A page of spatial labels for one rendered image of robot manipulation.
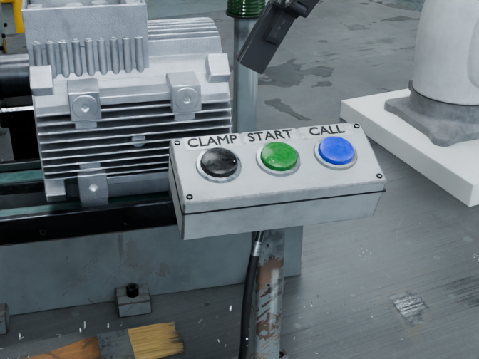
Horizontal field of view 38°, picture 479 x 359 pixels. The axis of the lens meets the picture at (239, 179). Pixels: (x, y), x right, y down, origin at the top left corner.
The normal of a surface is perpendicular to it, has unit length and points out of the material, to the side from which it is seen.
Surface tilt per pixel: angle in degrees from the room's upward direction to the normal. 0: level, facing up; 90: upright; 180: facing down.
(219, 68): 45
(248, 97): 90
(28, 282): 90
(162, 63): 36
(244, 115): 90
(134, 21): 90
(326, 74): 0
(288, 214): 111
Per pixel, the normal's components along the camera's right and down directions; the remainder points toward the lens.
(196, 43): 0.23, 0.44
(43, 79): 0.18, -0.29
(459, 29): -0.47, 0.36
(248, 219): 0.21, 0.75
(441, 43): -0.67, 0.33
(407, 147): -0.91, 0.19
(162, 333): 0.03, -0.91
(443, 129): -0.12, -0.75
